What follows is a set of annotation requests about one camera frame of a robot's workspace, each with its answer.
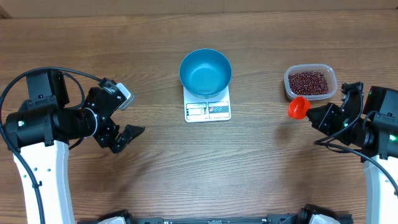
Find red measuring scoop blue handle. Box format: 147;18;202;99
287;96;311;119

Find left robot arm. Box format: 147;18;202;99
1;67;144;223

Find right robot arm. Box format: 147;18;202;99
306;82;397;224

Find white digital kitchen scale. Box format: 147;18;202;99
183;87;231;123

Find blue bowl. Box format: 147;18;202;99
179;49;233;98

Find clear plastic container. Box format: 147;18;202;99
284;63;338;101

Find red beans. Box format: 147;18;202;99
288;71;329;95

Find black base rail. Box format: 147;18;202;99
77;203;354;224

